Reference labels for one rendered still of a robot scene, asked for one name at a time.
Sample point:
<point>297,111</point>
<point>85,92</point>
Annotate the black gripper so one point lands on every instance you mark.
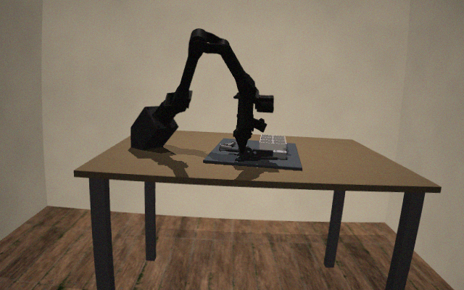
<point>243,135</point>

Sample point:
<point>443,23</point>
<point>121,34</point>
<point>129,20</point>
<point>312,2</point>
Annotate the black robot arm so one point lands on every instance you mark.
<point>179,100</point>

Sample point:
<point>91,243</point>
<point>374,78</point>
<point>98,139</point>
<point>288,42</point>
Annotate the dark grey u-shaped fork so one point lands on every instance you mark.
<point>246,153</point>

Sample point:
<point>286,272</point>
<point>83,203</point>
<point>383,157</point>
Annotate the white compartment tray with metal parts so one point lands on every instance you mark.
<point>270,142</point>

